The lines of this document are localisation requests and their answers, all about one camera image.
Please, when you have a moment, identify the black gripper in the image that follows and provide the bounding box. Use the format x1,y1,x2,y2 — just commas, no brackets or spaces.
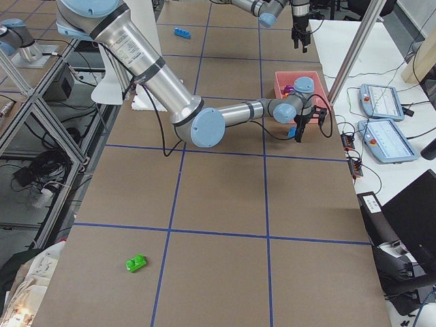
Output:
292,15,311,53
294,107,315,142

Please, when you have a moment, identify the small blue block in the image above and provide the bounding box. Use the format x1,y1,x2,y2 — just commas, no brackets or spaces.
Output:
287,126,296,139

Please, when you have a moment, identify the purple block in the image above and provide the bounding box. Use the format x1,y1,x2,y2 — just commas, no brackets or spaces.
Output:
283,84,294,97

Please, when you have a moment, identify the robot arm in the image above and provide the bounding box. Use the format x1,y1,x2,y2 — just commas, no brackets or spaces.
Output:
211,0,312,53
57,1,315,148

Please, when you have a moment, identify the pink plastic box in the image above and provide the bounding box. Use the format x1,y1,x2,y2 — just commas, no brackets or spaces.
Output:
273,72,330,124

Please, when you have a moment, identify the far teach pendant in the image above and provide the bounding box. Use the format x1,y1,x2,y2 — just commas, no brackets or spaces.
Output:
359,84,405,121

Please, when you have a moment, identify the teach pendant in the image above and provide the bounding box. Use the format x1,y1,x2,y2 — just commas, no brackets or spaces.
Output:
358,119,418,164
359,84,405,121

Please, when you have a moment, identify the near teach pendant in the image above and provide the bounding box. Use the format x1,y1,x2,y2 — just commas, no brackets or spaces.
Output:
358,119,418,164

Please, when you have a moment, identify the long blue block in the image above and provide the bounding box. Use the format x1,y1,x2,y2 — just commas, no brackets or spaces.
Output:
174,27,191,40

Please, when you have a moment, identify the black monitor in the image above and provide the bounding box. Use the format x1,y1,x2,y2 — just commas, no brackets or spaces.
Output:
382,169,435,272

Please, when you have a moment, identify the green block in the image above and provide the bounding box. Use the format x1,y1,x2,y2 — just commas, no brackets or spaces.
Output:
125,254,147,273

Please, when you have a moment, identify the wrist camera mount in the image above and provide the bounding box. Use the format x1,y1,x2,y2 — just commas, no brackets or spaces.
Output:
311,105,328,127

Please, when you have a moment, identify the aluminium frame post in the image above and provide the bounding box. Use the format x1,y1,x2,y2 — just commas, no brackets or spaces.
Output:
328,0,386,105

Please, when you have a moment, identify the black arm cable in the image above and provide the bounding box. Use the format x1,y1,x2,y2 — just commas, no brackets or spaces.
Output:
136,81,334,158

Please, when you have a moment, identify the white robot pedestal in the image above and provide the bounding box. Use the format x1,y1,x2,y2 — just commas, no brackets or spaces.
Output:
91,0,184,112

